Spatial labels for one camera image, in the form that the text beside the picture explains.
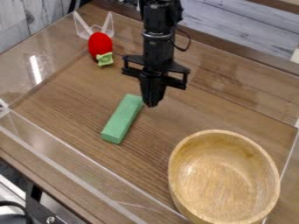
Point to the black metal table frame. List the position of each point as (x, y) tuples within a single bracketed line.
[(38, 213)]

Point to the red toy strawberry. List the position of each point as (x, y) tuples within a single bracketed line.
[(100, 48)]

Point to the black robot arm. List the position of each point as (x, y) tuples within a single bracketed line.
[(160, 15)]

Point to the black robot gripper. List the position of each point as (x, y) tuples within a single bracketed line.
[(154, 64)]

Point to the clear acrylic tray enclosure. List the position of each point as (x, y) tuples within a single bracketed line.
[(60, 97)]

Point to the green rectangular block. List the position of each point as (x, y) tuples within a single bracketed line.
[(121, 119)]

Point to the brown wooden bowl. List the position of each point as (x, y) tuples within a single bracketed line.
[(222, 178)]

